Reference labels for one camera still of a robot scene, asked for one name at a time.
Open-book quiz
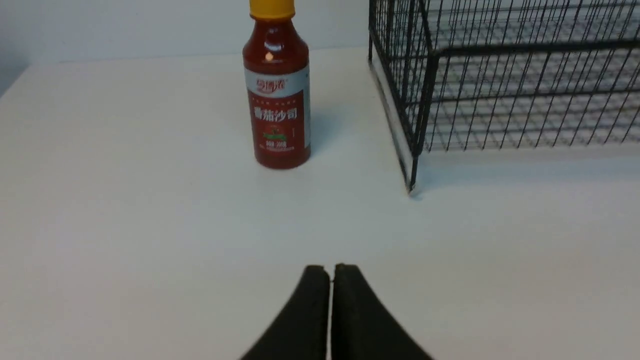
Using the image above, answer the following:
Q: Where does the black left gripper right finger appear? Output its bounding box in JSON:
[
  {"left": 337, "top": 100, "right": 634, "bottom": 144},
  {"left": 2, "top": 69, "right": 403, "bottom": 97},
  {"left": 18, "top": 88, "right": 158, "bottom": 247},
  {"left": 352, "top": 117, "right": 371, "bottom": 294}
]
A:
[{"left": 331, "top": 263, "right": 432, "bottom": 360}]

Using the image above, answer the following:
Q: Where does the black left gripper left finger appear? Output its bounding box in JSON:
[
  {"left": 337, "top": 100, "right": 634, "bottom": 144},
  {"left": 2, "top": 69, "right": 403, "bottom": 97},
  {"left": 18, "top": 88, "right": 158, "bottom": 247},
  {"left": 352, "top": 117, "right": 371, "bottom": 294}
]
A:
[{"left": 242, "top": 265, "right": 330, "bottom": 360}]

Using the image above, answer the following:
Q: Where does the red sauce bottle yellow cap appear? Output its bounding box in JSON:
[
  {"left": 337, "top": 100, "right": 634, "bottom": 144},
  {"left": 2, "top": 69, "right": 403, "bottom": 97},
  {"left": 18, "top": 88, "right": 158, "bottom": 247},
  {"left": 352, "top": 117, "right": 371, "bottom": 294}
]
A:
[{"left": 242, "top": 0, "right": 311, "bottom": 170}]

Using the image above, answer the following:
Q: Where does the black wire mesh shelf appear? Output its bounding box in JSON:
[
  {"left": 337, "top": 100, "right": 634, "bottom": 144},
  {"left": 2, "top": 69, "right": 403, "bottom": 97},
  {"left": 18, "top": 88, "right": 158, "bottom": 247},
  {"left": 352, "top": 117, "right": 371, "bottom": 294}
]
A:
[{"left": 367, "top": 0, "right": 640, "bottom": 193}]

